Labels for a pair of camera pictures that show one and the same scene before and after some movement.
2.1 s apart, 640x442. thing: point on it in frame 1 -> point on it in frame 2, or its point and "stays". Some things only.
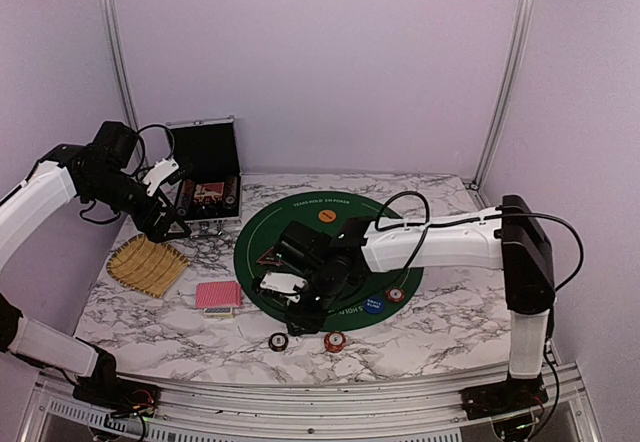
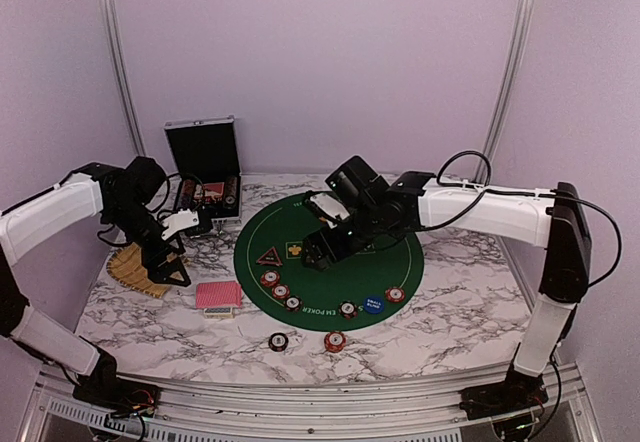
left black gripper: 155,232 -> 157,272
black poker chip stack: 278,342 stays
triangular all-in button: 270,257 stays
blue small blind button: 373,304 stays
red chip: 395,294 stays
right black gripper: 310,320 -> 312,244
